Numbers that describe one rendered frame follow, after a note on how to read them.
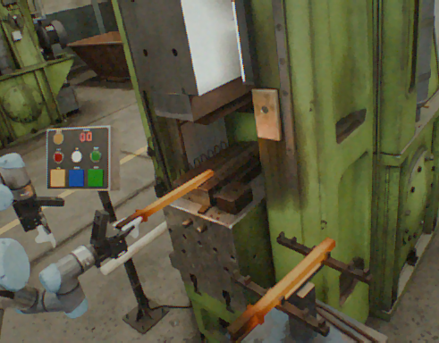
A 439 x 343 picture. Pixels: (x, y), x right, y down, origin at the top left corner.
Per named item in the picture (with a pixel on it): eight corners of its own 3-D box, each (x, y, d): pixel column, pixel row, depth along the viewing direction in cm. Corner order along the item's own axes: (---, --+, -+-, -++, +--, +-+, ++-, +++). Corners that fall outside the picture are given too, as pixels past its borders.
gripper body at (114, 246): (117, 243, 134) (87, 263, 126) (110, 222, 130) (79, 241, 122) (130, 250, 129) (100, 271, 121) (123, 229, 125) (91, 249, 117)
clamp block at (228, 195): (235, 215, 143) (232, 201, 140) (217, 210, 148) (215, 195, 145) (255, 199, 150) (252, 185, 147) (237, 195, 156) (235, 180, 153)
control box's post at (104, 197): (146, 319, 226) (87, 152, 177) (141, 315, 228) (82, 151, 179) (150, 314, 228) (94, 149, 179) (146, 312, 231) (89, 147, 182)
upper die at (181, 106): (193, 121, 134) (188, 95, 130) (156, 115, 147) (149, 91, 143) (263, 84, 161) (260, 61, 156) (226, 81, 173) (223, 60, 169)
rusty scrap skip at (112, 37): (134, 87, 726) (122, 41, 687) (78, 84, 840) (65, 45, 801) (178, 70, 805) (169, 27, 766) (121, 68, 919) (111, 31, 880)
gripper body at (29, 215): (21, 226, 141) (8, 197, 136) (45, 215, 145) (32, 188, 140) (26, 234, 135) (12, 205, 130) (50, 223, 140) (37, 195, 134)
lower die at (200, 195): (211, 207, 150) (206, 188, 147) (175, 195, 163) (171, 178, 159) (272, 161, 177) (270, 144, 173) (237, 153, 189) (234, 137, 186)
